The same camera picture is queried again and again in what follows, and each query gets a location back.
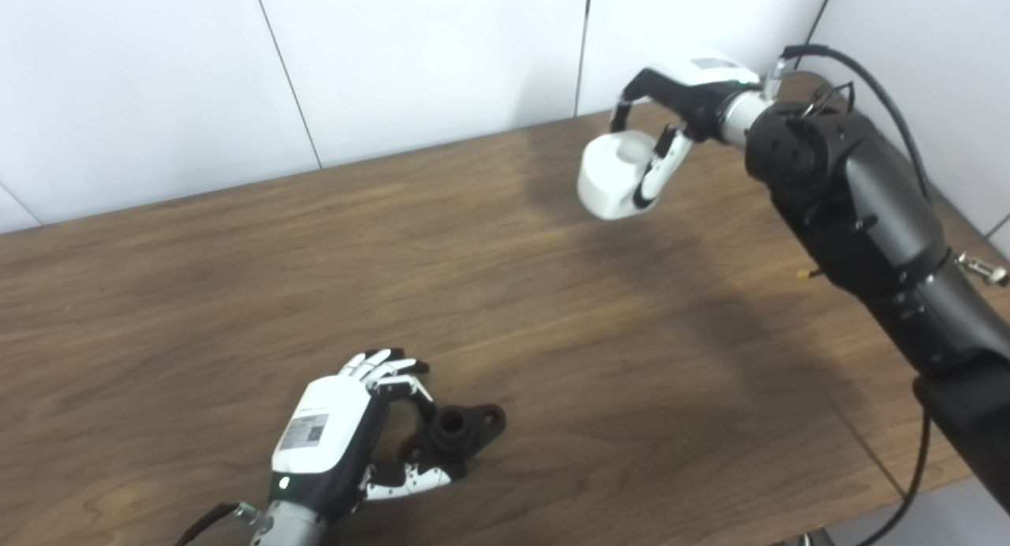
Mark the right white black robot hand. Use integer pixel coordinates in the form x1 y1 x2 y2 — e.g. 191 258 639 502
609 57 762 211

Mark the black flanged holder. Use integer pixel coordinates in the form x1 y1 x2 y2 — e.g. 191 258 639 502
398 404 507 480

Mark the round white plastic piece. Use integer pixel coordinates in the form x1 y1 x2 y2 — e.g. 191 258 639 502
577 131 671 221

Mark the thin black wrist wire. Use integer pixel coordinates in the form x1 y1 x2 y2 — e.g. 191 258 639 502
805 80 858 118

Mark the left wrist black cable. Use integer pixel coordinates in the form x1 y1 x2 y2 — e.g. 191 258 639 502
174 501 261 546

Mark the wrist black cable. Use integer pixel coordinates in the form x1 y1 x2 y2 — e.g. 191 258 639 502
761 44 932 204
174 501 261 546

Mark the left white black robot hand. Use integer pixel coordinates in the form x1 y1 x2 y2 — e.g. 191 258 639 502
268 349 455 525

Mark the thin black hanging cable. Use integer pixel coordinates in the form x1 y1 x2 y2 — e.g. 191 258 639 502
856 408 933 546

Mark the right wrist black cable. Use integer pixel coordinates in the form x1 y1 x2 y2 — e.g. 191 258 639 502
761 44 932 204

